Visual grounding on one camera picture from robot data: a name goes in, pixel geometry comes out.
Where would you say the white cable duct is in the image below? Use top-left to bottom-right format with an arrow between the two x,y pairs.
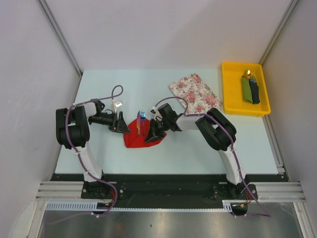
45,201 -> 232,213

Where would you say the black rolled napkin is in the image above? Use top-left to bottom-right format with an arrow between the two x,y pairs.
249,80 -> 260,104

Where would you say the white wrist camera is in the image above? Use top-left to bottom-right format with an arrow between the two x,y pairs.
111,100 -> 123,113
151,106 -> 162,121

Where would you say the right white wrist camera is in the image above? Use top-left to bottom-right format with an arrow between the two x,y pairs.
151,106 -> 162,121

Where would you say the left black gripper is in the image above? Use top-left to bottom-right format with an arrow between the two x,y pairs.
89,111 -> 131,134

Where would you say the iridescent knife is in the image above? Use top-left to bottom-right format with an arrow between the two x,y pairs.
136,111 -> 141,136

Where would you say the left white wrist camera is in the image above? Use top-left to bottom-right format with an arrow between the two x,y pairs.
111,100 -> 123,113

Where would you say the aluminium frame post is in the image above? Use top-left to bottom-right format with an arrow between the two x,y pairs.
37,0 -> 83,76
259,0 -> 302,65

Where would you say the right aluminium frame post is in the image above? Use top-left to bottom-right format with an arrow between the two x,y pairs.
259,0 -> 302,65

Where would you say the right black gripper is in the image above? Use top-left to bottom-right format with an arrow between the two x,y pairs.
145,118 -> 170,143

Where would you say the left aluminium frame post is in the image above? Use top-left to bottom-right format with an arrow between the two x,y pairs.
37,0 -> 83,76

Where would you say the red paper napkin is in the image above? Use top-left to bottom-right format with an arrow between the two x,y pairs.
123,119 -> 162,148

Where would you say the floral cloth mat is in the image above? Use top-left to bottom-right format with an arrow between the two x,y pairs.
169,73 -> 223,114

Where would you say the right aluminium frame rail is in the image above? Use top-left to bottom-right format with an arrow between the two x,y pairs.
254,182 -> 306,202

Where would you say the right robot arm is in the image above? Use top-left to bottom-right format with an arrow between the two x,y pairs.
145,103 -> 248,199

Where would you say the silver fork in black napkin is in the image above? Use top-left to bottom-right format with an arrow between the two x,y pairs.
250,75 -> 257,83

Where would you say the gold spoon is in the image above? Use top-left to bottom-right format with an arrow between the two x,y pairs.
245,70 -> 252,80

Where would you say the green rolled napkin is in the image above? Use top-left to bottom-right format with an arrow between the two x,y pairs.
241,76 -> 253,103

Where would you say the yellow plastic tray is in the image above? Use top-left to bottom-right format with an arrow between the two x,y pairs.
221,62 -> 271,117

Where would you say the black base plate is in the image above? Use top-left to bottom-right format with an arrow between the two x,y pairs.
51,173 -> 289,211

